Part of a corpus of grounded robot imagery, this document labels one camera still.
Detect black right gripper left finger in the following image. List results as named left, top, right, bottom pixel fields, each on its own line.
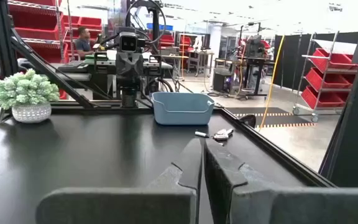
left=35, top=138, right=203, bottom=224

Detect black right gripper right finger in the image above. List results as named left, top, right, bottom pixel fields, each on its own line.
left=203, top=139, right=358, bottom=224

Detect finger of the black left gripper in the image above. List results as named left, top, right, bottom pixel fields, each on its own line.
left=116, top=60, right=131, bottom=91
left=129, top=60, right=144, bottom=91

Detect blue storage bin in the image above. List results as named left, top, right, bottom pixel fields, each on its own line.
left=146, top=22, right=174, bottom=31

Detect person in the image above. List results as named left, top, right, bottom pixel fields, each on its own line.
left=74, top=26, right=96, bottom=60

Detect red storage bin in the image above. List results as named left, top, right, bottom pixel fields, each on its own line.
left=78, top=17, right=103, bottom=31
left=26, top=42, right=70, bottom=64
left=300, top=86, right=347, bottom=109
left=311, top=48, right=358, bottom=73
left=62, top=14, right=81, bottom=29
left=305, top=67, right=356, bottom=93
left=7, top=8, right=62, bottom=40

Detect light blue plastic bin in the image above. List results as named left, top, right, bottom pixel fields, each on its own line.
left=152, top=91, right=216, bottom=126

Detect black striped floor mat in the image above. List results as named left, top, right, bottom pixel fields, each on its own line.
left=225, top=107, right=317, bottom=129

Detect black computer tower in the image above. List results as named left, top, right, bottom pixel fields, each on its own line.
left=212, top=67, right=235, bottom=94

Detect pale green plant white pot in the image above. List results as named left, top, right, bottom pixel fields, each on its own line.
left=0, top=68, right=61, bottom=124

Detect black workstation stand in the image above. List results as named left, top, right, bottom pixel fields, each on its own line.
left=239, top=22, right=275, bottom=99

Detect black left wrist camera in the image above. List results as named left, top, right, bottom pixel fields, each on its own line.
left=118, top=32, right=139, bottom=53

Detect chrome wire rack cart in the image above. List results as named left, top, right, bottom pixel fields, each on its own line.
left=292, top=30, right=358, bottom=123

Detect yellow hanging cable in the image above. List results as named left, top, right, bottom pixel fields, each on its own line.
left=257, top=34, right=286, bottom=132

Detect black room divider wall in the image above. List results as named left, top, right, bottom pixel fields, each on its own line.
left=273, top=30, right=358, bottom=91

